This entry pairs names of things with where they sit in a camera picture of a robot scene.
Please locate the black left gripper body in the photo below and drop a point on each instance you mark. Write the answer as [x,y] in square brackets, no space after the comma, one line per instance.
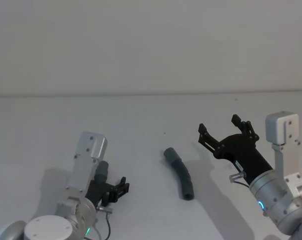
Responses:
[95,191]

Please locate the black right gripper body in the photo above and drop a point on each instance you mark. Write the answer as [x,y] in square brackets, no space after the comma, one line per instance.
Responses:
[245,156]

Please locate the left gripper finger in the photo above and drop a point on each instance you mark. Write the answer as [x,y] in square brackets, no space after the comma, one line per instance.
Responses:
[115,196]
[122,184]

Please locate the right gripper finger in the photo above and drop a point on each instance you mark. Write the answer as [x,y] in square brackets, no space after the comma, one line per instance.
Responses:
[246,128]
[210,140]

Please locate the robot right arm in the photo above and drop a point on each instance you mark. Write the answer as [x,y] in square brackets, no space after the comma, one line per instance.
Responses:
[278,195]

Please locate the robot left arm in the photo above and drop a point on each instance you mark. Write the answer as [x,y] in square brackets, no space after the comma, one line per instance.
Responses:
[84,155]

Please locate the white table cloth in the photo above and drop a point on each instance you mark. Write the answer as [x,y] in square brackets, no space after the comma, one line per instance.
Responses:
[145,120]

